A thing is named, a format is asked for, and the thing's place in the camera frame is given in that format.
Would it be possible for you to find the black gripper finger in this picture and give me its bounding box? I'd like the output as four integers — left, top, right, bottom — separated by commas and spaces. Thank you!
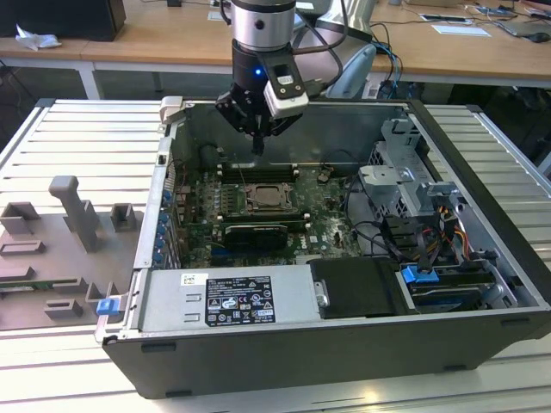
214, 85, 260, 155
257, 113, 299, 156

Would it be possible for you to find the metal socket cover frame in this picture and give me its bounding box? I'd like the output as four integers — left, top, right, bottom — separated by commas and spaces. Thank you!
245, 182, 299, 213

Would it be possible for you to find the black RAM slot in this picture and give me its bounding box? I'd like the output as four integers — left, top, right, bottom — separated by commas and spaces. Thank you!
223, 209, 309, 219
223, 216, 312, 225
221, 165, 300, 175
221, 172, 300, 182

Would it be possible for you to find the CPU socket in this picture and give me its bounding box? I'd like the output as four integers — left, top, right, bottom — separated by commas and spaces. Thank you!
240, 182, 303, 215

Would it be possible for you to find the grey case latch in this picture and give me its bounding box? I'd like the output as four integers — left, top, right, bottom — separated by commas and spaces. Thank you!
158, 96, 187, 126

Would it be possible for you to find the wooden desk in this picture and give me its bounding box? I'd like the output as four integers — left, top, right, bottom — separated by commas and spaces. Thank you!
0, 0, 551, 89

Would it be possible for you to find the pale blue teach pendant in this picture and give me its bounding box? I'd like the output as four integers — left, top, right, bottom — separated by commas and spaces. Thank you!
326, 44, 378, 99

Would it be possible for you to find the black graphics card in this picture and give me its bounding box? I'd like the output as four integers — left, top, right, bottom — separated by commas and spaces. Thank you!
223, 222, 288, 251

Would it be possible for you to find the green motherboard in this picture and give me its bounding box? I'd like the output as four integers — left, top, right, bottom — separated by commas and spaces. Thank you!
176, 165, 367, 268

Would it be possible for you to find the silver metal drive cage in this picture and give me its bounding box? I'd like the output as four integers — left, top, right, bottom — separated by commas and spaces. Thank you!
358, 118, 468, 220

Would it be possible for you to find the black plastic air shroud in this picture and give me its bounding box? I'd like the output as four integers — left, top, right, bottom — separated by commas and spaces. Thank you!
309, 257, 408, 320

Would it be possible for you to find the black box on desk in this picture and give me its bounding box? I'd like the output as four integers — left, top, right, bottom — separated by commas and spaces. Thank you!
0, 0, 127, 42

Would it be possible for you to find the silver power supply unit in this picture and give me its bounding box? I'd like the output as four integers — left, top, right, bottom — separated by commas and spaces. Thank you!
139, 264, 322, 332

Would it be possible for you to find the hard disk in blue carrier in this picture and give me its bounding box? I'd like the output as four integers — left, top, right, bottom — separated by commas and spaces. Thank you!
399, 264, 487, 314

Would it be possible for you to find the white paper sheet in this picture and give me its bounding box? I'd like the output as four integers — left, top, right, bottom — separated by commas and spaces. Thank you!
431, 23, 492, 38

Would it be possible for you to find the crumpled white paper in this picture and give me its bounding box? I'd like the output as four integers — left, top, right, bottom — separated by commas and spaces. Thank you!
15, 23, 61, 52

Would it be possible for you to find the grey parts rack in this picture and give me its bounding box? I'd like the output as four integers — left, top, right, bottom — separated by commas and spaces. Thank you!
0, 175, 145, 332

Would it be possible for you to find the black open PC case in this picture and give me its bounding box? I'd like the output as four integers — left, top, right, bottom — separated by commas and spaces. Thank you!
95, 96, 551, 399

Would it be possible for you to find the grey laptop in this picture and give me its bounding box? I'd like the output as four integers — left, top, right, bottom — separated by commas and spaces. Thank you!
500, 18, 551, 40

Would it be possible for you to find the green RAM stick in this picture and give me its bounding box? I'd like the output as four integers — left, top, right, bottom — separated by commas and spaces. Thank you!
0, 280, 53, 292

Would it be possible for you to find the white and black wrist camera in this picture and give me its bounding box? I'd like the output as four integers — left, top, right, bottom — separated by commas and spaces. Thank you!
262, 53, 311, 120

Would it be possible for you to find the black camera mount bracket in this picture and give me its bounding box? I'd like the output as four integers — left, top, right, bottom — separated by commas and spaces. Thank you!
305, 77, 331, 96

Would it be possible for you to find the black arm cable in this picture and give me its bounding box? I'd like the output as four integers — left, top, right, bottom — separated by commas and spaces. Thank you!
292, 0, 348, 83

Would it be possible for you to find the black wire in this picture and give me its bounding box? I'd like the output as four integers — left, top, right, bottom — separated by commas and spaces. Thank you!
350, 220, 406, 263

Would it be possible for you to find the blue cable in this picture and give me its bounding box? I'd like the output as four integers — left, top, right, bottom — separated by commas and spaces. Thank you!
373, 40, 404, 92

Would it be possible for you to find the red yellow wire bundle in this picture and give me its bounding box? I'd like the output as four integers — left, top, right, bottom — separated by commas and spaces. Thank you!
424, 206, 471, 264

